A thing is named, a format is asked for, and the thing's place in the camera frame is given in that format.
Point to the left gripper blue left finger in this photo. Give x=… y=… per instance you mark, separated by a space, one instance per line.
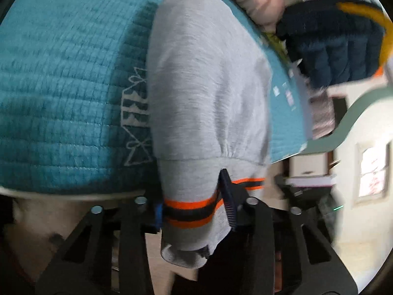
x=106 y=253

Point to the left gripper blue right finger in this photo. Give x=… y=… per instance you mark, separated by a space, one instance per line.
x=271 y=251

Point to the grey navy varsity jacket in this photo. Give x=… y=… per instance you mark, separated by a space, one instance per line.
x=208 y=87

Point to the teal quilted bed cover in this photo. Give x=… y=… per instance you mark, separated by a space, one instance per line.
x=74 y=97

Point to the pink patterned chair cover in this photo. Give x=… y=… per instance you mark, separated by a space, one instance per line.
x=322 y=109

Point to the navy yellow puffer jacket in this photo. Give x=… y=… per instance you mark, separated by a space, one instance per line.
x=336 y=41

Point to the mint green bunk bed frame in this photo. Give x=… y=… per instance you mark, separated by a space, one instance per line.
x=334 y=140

